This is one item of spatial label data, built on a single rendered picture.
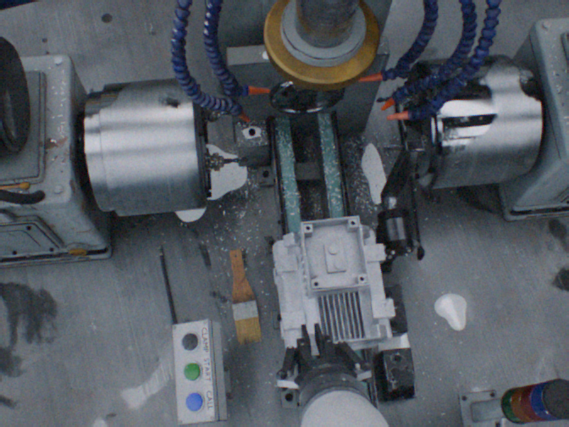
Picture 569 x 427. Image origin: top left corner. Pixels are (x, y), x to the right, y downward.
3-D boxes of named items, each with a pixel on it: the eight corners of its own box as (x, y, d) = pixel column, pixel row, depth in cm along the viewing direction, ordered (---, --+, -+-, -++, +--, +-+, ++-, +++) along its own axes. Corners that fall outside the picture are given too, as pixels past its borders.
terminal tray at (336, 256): (295, 234, 125) (298, 222, 119) (355, 227, 126) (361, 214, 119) (305, 301, 122) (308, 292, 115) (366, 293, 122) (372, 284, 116)
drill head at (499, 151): (360, 100, 152) (378, 37, 128) (542, 86, 155) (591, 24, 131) (377, 210, 144) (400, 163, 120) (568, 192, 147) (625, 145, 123)
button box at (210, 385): (184, 327, 126) (169, 324, 121) (220, 321, 124) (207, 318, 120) (190, 425, 121) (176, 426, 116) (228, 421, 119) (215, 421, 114)
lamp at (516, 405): (507, 388, 118) (516, 385, 114) (541, 384, 118) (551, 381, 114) (514, 424, 116) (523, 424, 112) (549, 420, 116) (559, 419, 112)
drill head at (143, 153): (48, 125, 148) (9, 66, 124) (221, 111, 150) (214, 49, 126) (48, 239, 140) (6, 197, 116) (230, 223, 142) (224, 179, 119)
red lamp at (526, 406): (516, 385, 114) (526, 383, 109) (551, 381, 114) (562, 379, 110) (523, 424, 112) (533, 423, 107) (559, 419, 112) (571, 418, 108)
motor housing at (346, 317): (271, 258, 140) (273, 230, 122) (366, 247, 141) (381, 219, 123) (284, 360, 133) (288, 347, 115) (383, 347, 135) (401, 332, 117)
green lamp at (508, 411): (499, 390, 122) (507, 388, 118) (532, 385, 122) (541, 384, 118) (505, 425, 120) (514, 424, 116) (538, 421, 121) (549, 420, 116)
